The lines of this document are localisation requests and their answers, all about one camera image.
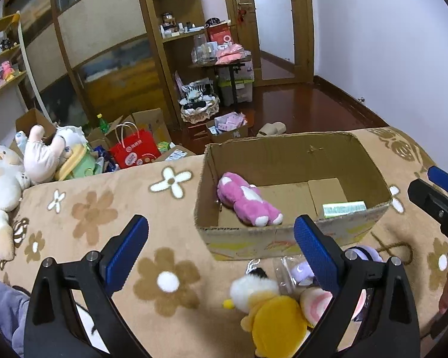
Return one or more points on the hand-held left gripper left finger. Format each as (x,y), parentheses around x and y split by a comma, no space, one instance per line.
(128,250)

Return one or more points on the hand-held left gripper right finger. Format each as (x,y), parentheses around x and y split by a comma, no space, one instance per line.
(315,253)

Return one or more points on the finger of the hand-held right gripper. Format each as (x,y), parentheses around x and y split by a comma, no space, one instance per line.
(444,179)
(429,197)

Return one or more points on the purple plush toy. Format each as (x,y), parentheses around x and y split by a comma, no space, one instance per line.
(302,270)

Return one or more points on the pink white round plush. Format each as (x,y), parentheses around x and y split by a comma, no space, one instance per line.
(315,305)

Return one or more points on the brown cardboard box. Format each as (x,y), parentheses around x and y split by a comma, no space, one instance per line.
(246,242)

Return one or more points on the white fluffy duck plush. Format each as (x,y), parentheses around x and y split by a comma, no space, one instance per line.
(252,291)

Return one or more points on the yellow plush toy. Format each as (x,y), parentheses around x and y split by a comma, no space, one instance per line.
(280,324)

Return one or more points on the tan floral blanket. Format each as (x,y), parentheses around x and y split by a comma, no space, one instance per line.
(97,212)

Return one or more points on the small white green packet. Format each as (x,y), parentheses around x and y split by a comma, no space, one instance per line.
(343,209)

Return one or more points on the pink plush toy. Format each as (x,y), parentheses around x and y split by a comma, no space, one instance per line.
(242,201)

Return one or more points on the blue snack packet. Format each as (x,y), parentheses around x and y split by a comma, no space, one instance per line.
(104,160)

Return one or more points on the red paper bag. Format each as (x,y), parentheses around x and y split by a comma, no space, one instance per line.
(134,153)

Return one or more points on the green yellow toy house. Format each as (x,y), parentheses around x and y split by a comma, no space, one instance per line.
(78,164)

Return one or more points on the labelled flat cardboard box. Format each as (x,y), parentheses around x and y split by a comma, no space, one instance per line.
(177,154)

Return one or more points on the small green box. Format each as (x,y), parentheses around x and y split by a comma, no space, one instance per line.
(164,145)

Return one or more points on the pink white plush doll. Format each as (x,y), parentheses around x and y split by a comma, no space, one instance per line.
(41,156)

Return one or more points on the large open cardboard box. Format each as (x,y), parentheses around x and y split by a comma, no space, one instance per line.
(149,123)

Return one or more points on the green plastic bottle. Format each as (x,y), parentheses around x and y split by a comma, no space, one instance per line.
(102,123)

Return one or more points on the beige slippers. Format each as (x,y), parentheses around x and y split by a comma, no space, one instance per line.
(270,128)

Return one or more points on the person's lavender fleece clothing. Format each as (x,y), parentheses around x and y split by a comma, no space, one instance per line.
(3,305)

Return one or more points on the large white tan plush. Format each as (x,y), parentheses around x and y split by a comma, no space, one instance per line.
(0,182)

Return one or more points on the small cardboard box of packets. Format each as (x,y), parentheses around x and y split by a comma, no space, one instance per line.
(227,130)

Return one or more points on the wicker basket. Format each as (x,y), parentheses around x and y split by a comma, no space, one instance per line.
(201,113)

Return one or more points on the small blue white plush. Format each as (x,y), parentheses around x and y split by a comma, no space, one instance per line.
(20,138)

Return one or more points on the plain open cardboard box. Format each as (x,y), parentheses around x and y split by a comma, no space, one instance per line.
(30,119)

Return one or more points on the black white striped cloth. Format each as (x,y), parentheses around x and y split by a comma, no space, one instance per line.
(196,91)

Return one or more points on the clear storage bin green lid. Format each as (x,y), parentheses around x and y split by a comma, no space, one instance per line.
(242,85)

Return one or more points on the wooden corner shelf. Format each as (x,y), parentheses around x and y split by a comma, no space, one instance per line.
(171,63)

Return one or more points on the small dark side table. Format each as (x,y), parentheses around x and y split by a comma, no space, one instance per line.
(209,66)

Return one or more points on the wooden door with glass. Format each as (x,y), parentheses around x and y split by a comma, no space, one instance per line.
(300,26)

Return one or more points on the clear plastic jar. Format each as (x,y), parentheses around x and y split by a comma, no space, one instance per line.
(200,46)

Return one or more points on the pink figurine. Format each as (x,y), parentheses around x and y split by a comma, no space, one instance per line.
(7,71)

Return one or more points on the pink cloth pile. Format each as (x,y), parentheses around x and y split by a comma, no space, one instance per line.
(231,52)

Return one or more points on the wooden wardrobe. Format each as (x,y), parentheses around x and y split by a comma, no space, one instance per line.
(97,26)

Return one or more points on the cluster of cosmetic bottles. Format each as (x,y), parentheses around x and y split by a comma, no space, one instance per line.
(175,28)

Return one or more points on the yellow shelf with figurines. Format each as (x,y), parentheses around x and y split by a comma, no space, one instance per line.
(3,54)

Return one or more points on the red gift box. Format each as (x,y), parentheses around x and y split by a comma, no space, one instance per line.
(218,35)

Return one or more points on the red hanging ornament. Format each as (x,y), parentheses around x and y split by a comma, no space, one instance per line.
(241,16)

